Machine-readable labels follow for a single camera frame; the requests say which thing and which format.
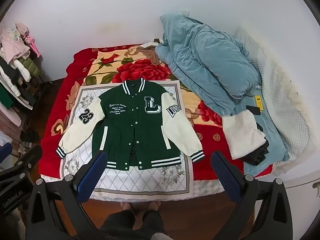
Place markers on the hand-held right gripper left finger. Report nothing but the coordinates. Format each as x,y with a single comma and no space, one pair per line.
93,177

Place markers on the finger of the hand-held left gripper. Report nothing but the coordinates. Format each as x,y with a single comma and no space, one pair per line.
30,156
5,153

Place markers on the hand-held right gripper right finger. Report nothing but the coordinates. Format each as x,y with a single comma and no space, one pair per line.
225,177

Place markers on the green and white varsity jacket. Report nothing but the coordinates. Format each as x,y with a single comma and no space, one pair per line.
140,120

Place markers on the black folded garment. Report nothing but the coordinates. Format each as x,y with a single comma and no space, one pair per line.
257,158

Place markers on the white fluffy cloth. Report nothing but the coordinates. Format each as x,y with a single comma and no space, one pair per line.
242,135

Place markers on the person's left foot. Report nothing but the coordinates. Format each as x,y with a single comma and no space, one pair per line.
128,207

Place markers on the person's foot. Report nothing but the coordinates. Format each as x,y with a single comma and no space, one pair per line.
153,205
128,207

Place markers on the white diamond-pattern floral cloth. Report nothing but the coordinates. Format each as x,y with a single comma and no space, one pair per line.
140,182

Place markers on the red floral blanket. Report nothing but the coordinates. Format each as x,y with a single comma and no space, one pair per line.
57,110

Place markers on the person's dark trouser legs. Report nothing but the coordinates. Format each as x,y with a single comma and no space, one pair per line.
130,225

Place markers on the person's right foot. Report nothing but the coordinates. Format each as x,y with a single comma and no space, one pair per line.
153,205

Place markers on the black tag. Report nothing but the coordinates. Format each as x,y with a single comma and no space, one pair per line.
253,109

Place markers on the white puffer jacket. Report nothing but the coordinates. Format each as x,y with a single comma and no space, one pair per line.
8,80

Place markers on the yellow tag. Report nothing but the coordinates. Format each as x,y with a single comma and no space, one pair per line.
258,103

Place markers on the olive puffer jacket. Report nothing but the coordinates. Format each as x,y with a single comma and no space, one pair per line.
31,67

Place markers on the white textured pillow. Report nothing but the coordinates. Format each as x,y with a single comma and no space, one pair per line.
282,92

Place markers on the pink garment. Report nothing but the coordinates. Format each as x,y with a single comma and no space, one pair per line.
15,43

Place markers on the light blue duvet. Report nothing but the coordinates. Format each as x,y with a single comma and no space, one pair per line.
207,62

